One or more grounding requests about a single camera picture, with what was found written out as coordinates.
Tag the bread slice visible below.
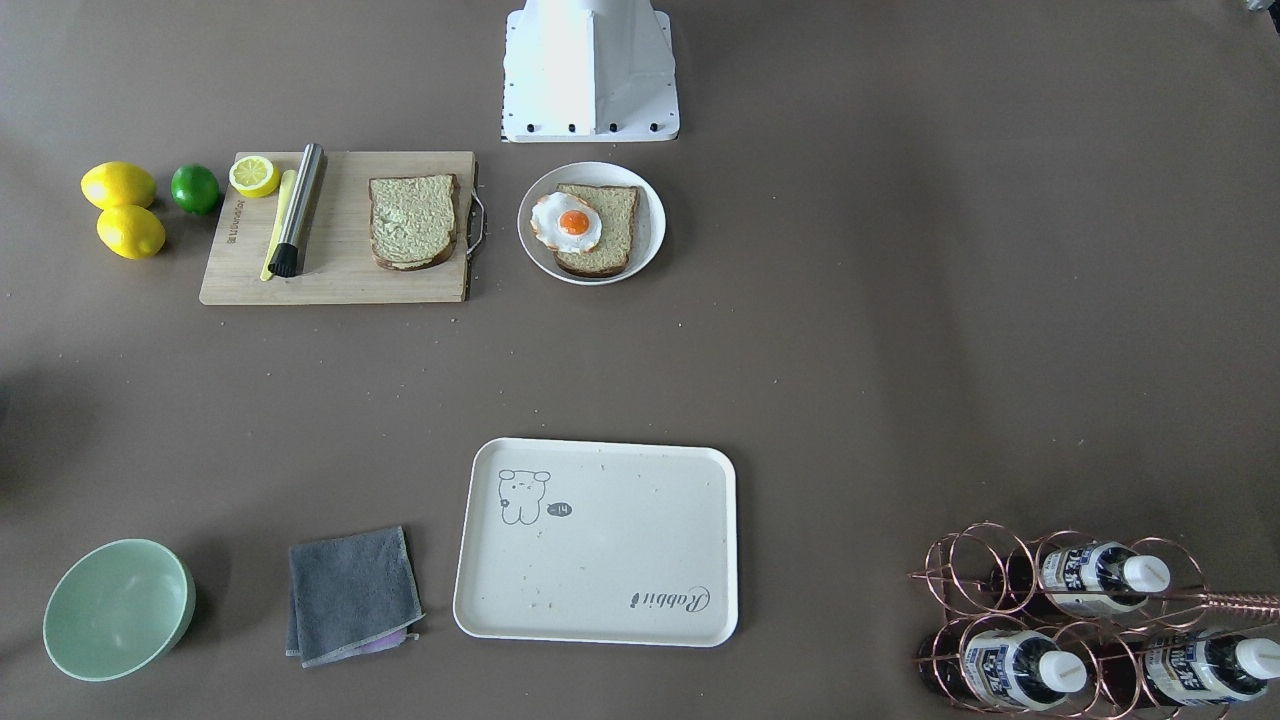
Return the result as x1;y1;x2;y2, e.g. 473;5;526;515
553;183;641;278
367;174;457;272

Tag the cream rabbit tray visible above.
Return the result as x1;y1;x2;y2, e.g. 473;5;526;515
453;437;739;648

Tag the white round plate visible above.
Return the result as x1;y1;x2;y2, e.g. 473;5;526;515
517;161;667;286

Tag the bread slice on plate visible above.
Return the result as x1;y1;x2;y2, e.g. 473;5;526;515
553;183;641;278

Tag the fried egg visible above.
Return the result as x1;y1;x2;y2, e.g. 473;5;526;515
530;191;603;254

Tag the wooden cutting board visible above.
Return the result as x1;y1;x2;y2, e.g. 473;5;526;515
198;149;476;306

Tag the steel muddler black tip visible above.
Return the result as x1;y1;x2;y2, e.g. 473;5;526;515
266;143;324;278

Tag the grey folded cloth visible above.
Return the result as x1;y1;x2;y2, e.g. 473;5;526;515
285;525;425;667

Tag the yellow plastic knife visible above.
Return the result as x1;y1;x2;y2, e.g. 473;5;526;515
259;169;297;281

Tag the half cut lemon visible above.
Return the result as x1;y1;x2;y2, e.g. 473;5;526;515
228;155;282;199

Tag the green lime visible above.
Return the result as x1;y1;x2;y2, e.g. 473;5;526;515
170;164;221;215

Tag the tea bottle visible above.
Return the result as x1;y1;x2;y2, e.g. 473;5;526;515
915;629;1089;711
983;541;1172;623
1094;628;1279;708

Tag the tea bottle upper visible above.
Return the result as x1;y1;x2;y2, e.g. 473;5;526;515
983;541;1172;623

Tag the yellow lemon lower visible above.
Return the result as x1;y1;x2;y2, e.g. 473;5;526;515
96;205;166;259

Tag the yellow lemon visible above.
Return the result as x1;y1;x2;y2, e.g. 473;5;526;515
96;205;166;259
79;161;157;210

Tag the yellow lemon upper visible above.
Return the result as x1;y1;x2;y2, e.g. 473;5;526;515
79;161;157;210

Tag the green ceramic bowl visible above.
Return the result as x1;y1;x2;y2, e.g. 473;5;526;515
42;538;196;682

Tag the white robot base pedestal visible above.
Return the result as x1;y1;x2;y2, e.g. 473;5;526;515
500;1;681;143

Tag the copper wire bottle rack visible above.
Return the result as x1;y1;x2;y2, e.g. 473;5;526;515
913;521;1277;719

